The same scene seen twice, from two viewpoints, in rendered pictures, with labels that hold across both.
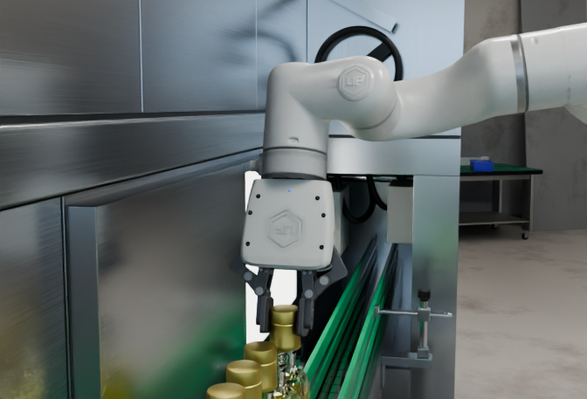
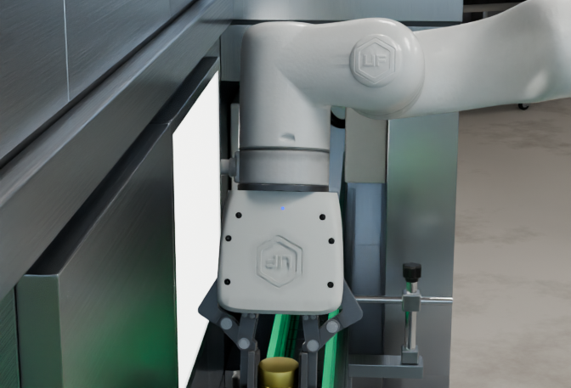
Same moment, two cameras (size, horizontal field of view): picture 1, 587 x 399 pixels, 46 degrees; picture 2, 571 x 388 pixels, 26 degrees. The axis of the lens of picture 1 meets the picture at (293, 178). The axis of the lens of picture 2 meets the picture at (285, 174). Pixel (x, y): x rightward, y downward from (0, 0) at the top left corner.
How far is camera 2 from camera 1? 0.28 m
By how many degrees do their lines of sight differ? 12
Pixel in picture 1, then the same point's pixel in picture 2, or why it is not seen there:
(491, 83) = (558, 63)
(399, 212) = (364, 136)
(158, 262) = (105, 314)
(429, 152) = not seen: hidden behind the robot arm
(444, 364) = (433, 363)
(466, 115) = (519, 92)
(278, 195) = (267, 214)
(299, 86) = (293, 62)
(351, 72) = (370, 47)
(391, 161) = not seen: hidden behind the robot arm
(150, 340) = not seen: outside the picture
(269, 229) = (257, 261)
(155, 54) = (76, 10)
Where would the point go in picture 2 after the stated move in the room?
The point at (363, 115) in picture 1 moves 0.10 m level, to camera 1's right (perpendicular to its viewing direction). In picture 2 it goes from (386, 105) to (510, 102)
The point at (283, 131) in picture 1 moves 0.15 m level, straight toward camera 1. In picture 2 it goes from (273, 125) to (304, 172)
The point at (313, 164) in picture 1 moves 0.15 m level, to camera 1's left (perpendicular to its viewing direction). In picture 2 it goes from (314, 170) to (125, 177)
